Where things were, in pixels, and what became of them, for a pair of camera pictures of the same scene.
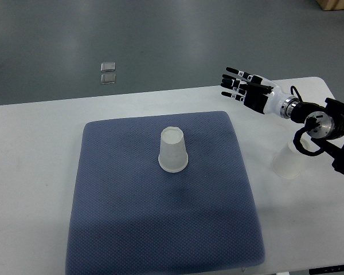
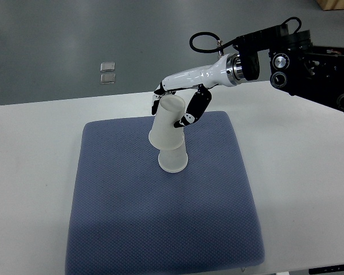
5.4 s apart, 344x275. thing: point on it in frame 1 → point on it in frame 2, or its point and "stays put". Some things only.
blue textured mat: x=129 y=217 stays put
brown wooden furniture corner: x=336 y=4 stays put
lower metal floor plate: x=108 y=78 stays put
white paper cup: x=286 y=162 → x=164 y=136
